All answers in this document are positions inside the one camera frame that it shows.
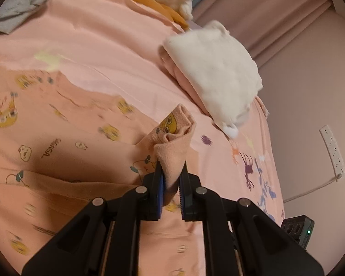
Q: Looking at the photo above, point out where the pink printed bedsheet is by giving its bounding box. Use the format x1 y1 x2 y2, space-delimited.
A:
0 0 286 276

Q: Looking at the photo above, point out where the pink duck-print garment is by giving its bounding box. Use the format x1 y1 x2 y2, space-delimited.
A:
0 63 207 276

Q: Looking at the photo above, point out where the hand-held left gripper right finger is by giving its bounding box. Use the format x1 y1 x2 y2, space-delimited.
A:
178 163 324 276

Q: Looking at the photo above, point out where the pink curtain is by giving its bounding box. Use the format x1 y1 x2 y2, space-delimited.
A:
190 0 334 61

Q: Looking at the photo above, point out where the white folded garment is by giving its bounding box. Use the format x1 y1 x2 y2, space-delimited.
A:
162 20 263 137

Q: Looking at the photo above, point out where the grey garment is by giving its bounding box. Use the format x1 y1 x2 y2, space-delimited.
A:
0 0 55 39

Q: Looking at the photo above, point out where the white power strip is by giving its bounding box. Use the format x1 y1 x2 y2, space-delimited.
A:
319 124 345 180

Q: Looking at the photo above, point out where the white power cable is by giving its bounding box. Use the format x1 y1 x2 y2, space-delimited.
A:
283 175 343 204

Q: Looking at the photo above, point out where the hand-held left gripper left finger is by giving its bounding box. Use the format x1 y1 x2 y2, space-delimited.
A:
21 161 165 276

